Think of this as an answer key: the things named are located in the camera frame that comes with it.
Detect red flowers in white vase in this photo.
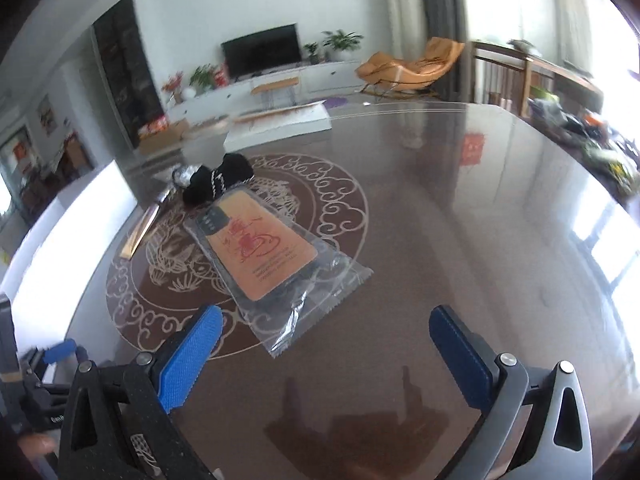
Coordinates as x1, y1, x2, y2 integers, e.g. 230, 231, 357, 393
161, 72, 196, 106

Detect wall picture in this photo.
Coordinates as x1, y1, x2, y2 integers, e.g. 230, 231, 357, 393
37, 95, 57, 136

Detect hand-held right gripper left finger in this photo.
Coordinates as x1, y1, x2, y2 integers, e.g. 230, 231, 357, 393
57, 305, 223, 480

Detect black cloth with bead chain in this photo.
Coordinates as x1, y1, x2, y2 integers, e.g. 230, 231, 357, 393
181, 154, 256, 207

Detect person's left hand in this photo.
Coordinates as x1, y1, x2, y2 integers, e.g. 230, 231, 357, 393
17, 432, 58, 457

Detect orange lounge chair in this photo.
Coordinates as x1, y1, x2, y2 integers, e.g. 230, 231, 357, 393
356, 36, 466, 96

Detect long gold packet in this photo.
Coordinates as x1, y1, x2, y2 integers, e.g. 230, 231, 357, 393
120, 195, 168, 261

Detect white flat box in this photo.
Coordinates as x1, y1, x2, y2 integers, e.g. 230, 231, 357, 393
223, 100, 332, 153

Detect white sheer curtain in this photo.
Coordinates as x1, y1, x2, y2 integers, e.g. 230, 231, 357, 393
382, 0, 426, 63

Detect bushy green houseplant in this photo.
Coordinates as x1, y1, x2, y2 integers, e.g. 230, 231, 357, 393
190, 64, 221, 95

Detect white window curtain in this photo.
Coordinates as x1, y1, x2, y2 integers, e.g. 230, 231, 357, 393
545, 0, 611, 81

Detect clear bag with orange card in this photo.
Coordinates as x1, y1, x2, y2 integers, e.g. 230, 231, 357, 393
182, 184, 375, 358

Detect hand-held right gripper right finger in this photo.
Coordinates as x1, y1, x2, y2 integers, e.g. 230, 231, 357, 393
429, 305, 593, 480

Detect dark display cabinet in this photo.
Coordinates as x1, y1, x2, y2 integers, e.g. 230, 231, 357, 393
92, 0, 166, 148

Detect open cardboard box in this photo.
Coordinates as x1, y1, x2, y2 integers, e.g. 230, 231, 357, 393
135, 115, 193, 156

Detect clutter of small household things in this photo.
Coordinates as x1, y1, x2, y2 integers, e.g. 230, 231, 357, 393
530, 85, 640, 201

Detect wooden slatted chair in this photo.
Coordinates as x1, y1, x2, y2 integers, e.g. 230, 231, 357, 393
470, 40, 533, 113

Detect white television cabinet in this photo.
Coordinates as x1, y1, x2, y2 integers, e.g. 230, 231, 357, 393
165, 60, 373, 116

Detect wooden bench with hairpin legs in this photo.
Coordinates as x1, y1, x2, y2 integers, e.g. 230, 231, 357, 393
251, 77, 301, 111

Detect grey curtain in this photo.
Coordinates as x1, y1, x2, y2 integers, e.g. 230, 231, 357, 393
419, 0, 473, 101

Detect large potted green plant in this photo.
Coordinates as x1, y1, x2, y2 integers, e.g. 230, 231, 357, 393
322, 29, 365, 63

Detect black television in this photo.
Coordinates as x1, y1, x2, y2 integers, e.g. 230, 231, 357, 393
221, 23, 302, 81

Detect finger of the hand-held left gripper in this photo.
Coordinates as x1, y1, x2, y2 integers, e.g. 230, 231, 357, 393
20, 338, 81, 391

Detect large white foam board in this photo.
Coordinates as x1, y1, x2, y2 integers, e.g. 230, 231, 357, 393
0, 160, 141, 366

